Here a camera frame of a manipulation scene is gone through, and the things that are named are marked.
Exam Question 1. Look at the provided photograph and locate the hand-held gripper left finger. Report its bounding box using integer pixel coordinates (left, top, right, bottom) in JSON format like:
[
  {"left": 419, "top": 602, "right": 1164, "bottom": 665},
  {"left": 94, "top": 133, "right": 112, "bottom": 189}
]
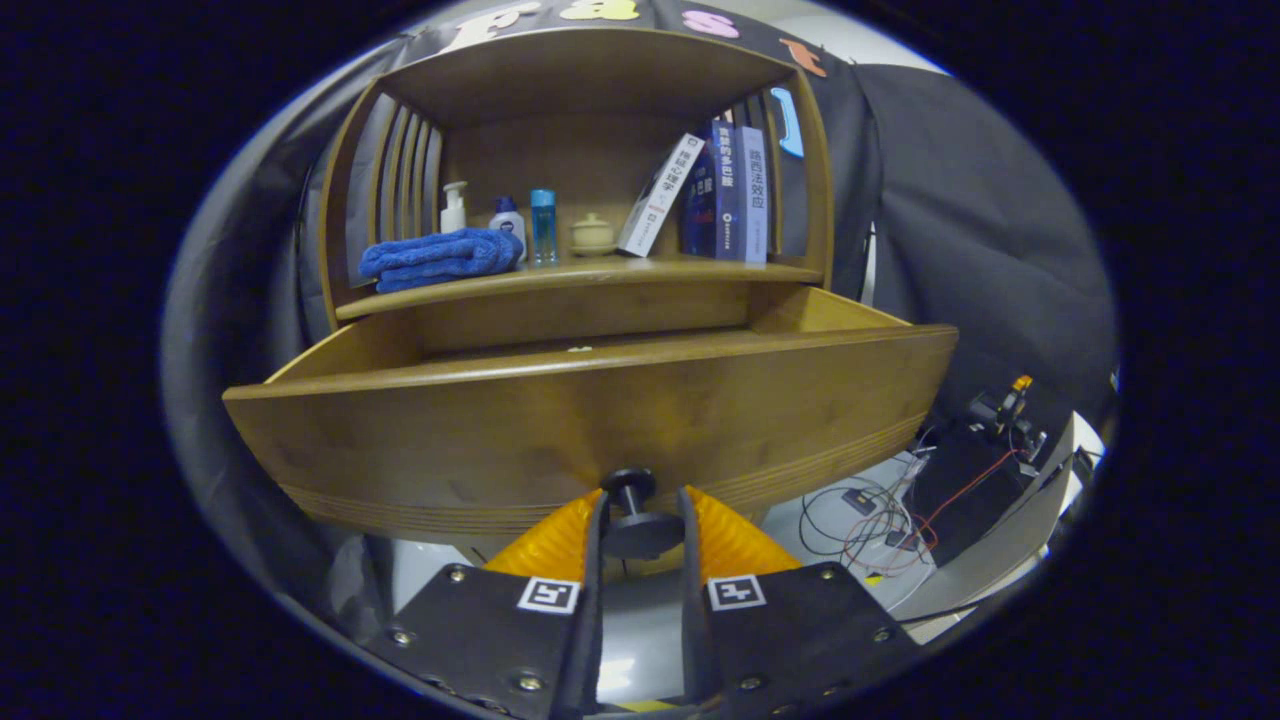
[{"left": 362, "top": 487, "right": 609, "bottom": 720}]

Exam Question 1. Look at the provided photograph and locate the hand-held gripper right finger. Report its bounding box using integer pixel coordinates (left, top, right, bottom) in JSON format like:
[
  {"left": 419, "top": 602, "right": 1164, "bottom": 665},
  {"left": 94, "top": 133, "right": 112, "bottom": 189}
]
[{"left": 678, "top": 485, "right": 923, "bottom": 719}]

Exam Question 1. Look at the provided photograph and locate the wooden drawer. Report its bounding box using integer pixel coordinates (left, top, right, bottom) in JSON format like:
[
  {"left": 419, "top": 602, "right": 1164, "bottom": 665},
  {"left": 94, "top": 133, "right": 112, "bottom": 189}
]
[{"left": 222, "top": 285, "right": 959, "bottom": 561}]

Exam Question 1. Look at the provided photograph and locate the wooden countertop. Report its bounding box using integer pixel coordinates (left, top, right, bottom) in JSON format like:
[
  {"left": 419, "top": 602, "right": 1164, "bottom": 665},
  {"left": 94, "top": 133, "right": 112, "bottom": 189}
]
[{"left": 335, "top": 255, "right": 826, "bottom": 323}]

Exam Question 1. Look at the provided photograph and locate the wooden cabinet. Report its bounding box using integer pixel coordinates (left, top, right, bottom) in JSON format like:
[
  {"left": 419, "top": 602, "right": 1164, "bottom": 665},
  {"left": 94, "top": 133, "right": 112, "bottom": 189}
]
[{"left": 318, "top": 25, "right": 836, "bottom": 331}]

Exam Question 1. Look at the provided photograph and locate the white side table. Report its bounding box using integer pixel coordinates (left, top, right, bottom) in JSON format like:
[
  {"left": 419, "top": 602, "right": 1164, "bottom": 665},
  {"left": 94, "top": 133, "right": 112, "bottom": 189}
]
[{"left": 885, "top": 410, "right": 1106, "bottom": 641}]

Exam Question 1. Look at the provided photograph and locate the black device with orange part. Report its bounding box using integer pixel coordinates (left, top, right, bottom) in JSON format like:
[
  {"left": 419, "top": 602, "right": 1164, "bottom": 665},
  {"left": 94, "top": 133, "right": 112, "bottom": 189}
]
[{"left": 965, "top": 375, "right": 1051, "bottom": 466}]

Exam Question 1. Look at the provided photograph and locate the beige lidded tea cup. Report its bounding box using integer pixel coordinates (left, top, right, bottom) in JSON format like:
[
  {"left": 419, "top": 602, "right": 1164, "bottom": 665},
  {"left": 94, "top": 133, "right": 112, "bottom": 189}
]
[{"left": 570, "top": 212, "right": 618, "bottom": 258}]

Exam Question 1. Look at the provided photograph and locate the clear blue bottle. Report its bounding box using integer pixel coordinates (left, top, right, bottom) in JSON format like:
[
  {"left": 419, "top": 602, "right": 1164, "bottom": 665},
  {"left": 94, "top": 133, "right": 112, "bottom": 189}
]
[{"left": 530, "top": 189, "right": 558, "bottom": 266}]

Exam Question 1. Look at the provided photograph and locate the folded blue towel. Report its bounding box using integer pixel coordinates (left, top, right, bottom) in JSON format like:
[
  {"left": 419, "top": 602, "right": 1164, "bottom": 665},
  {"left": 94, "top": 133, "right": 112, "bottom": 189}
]
[{"left": 360, "top": 228, "right": 524, "bottom": 294}]

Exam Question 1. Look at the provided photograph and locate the white bottle with blue cap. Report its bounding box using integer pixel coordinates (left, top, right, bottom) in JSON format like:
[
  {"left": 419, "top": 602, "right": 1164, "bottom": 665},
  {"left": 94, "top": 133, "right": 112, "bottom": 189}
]
[{"left": 489, "top": 195, "right": 528, "bottom": 248}]

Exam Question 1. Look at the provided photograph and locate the white book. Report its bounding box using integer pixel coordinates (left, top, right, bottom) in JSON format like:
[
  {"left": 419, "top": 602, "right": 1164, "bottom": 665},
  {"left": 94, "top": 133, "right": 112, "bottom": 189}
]
[{"left": 617, "top": 133, "right": 706, "bottom": 259}]

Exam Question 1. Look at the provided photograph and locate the dark blue book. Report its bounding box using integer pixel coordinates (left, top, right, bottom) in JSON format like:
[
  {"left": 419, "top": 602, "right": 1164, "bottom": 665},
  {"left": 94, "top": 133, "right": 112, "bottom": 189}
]
[{"left": 682, "top": 120, "right": 746, "bottom": 263}]

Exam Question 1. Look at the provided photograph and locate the pale purple book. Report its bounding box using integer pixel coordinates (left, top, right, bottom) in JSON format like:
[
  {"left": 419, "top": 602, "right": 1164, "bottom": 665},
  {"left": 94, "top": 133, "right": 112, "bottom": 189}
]
[{"left": 737, "top": 125, "right": 771, "bottom": 266}]

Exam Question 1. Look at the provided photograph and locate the black backdrop cloth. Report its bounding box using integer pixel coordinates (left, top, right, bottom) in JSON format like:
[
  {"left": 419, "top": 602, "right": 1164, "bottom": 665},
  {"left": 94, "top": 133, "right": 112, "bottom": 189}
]
[{"left": 160, "top": 0, "right": 1119, "bottom": 641}]

